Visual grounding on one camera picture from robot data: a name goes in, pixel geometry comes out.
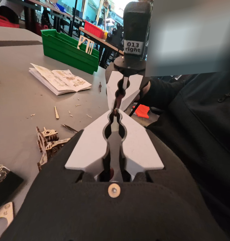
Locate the wooden top desk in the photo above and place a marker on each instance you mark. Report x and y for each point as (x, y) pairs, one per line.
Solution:
(99, 39)

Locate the small wooden chip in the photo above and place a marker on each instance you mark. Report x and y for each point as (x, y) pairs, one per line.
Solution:
(89, 116)

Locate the red storage bin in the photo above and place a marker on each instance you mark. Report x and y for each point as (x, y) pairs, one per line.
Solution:
(5, 21)
(94, 29)

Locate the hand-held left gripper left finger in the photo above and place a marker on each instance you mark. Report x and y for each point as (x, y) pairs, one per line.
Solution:
(86, 150)

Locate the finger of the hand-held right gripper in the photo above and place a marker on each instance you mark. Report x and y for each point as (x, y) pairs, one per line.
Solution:
(111, 86)
(134, 84)

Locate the dark wooden strip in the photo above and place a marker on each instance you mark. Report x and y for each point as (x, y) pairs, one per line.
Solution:
(69, 128)

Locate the folded instruction booklet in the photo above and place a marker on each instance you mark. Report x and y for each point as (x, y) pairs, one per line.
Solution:
(60, 81)

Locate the short dark wooden rod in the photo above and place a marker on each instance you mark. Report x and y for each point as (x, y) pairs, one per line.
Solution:
(100, 86)

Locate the green storage bin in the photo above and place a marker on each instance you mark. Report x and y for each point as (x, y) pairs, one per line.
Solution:
(69, 56)

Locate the orange floor object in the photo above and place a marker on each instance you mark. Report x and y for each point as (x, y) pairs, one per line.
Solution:
(143, 111)

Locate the pointed wooden stick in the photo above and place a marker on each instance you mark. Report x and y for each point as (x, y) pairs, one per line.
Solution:
(56, 112)

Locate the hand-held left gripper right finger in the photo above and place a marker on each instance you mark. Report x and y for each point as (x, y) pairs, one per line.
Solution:
(143, 150)

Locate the black metal pole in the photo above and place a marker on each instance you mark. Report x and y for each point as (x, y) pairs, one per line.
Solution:
(134, 109)

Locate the black model kit box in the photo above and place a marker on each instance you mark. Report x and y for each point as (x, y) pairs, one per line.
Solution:
(5, 186)

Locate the slotted wooden sheet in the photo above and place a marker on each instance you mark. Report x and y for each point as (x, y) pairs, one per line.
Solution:
(85, 44)

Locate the punched wooden parts sheet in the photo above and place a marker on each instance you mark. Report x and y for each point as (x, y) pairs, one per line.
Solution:
(3, 212)

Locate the person's right hand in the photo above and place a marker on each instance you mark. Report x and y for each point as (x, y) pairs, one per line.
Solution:
(147, 87)

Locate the wooden model frame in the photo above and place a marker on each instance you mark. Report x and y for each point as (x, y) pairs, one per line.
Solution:
(47, 143)

